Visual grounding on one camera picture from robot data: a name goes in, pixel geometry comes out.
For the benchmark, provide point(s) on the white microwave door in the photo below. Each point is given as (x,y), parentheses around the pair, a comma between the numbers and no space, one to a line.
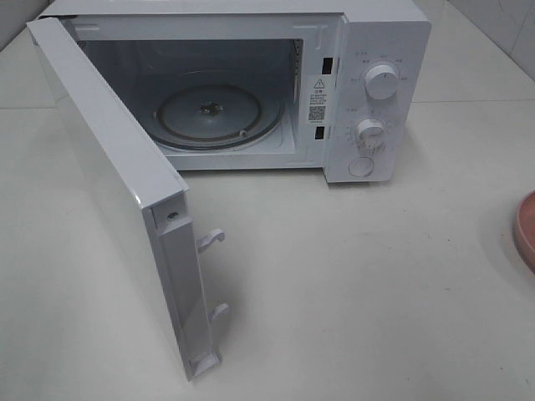
(140,196)

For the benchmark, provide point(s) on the pink plate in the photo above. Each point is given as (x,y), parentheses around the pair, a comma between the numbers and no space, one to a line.
(523,229)

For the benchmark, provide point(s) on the white timer knob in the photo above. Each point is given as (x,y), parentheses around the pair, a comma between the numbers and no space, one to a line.
(370,133)

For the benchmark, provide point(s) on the white power knob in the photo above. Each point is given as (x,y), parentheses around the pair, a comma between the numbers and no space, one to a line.
(381,80)

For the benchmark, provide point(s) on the round door release button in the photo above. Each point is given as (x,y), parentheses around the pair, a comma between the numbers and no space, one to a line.
(361,166)

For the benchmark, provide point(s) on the white microwave oven body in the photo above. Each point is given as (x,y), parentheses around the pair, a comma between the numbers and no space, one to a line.
(244,85)

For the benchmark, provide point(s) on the white warning label sticker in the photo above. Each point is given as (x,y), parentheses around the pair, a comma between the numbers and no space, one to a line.
(319,90)

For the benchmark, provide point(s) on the glass microwave turntable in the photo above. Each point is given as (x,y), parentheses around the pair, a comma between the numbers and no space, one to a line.
(214,117)

